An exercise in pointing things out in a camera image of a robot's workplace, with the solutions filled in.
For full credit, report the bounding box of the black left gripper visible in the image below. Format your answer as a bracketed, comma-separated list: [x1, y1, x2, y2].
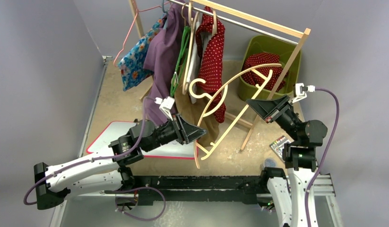
[144, 113, 207, 153]

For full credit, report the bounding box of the white garment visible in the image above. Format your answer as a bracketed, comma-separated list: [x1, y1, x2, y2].
[186, 20, 200, 95]

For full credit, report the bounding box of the red polka dot garment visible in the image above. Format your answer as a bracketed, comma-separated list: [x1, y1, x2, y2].
[195, 6, 227, 124]

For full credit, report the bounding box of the red polka dot skirt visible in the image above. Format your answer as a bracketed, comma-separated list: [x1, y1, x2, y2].
[241, 52, 283, 90]

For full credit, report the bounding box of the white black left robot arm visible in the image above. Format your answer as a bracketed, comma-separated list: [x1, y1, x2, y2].
[23, 114, 207, 210]

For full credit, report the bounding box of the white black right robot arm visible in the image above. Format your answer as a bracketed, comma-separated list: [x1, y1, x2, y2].
[246, 96, 327, 227]

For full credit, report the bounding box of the green plastic hanger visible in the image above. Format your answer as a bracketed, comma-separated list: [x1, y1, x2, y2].
[170, 26, 191, 97]

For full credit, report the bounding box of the tan garment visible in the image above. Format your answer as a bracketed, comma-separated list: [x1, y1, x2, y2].
[174, 77, 220, 147]

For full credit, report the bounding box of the marker pen pack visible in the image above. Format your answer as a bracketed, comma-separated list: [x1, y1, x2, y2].
[269, 135, 292, 162]

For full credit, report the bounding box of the green plastic bin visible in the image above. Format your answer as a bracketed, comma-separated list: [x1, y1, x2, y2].
[238, 34, 302, 103]

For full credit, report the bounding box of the small blue round lid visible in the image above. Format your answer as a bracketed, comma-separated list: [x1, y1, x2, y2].
[262, 158, 278, 169]

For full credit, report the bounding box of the purple garment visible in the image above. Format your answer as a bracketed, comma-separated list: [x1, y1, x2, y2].
[142, 0, 190, 126]

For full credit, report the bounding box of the wooden clothes rack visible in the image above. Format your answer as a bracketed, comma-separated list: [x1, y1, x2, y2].
[129, 0, 311, 152]

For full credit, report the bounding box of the blue floral garment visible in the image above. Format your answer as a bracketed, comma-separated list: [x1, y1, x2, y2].
[118, 13, 166, 91]

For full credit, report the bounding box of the pink-framed whiteboard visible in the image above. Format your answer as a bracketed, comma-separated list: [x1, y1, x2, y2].
[86, 121, 200, 160]

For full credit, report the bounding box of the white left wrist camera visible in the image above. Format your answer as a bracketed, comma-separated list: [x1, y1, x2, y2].
[154, 96, 175, 120]

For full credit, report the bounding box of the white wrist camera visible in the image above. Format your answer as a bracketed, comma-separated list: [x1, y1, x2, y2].
[154, 96, 175, 120]
[291, 83, 316, 103]

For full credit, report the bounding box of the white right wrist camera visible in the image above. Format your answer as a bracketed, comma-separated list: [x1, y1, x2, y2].
[291, 83, 316, 103]

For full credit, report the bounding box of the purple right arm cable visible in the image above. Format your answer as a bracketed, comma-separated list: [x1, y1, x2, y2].
[304, 87, 341, 227]

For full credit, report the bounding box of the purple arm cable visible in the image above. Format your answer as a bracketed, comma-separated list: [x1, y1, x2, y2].
[23, 97, 158, 206]
[304, 87, 341, 227]

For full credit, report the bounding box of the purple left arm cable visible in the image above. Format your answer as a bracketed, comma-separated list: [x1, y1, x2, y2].
[23, 97, 158, 206]

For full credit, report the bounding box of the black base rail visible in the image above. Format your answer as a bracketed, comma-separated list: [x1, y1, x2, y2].
[103, 167, 284, 208]

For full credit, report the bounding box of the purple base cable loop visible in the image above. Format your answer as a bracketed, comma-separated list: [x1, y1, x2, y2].
[115, 186, 166, 222]

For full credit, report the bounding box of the pink wire hanger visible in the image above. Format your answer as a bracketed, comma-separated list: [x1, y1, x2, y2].
[113, 2, 173, 67]

